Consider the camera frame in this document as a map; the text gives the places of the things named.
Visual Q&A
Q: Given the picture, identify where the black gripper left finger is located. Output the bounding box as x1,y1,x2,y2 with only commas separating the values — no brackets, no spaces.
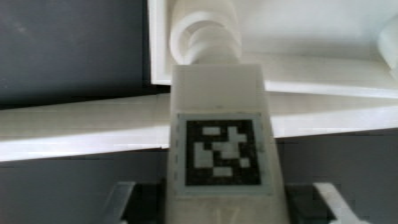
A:
100,182,166,224

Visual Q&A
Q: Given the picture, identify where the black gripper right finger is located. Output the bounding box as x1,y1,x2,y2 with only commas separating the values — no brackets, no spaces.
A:
287,182,372,224

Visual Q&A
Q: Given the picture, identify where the white table leg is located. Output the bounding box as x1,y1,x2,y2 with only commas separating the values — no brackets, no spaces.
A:
168,11,290,224

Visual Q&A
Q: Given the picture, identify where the white square tabletop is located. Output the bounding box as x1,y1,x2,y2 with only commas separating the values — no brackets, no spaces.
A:
148,0,398,98

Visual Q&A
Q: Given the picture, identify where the white U-shaped obstacle fence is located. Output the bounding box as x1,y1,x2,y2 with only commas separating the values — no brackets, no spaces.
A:
0,93,398,162

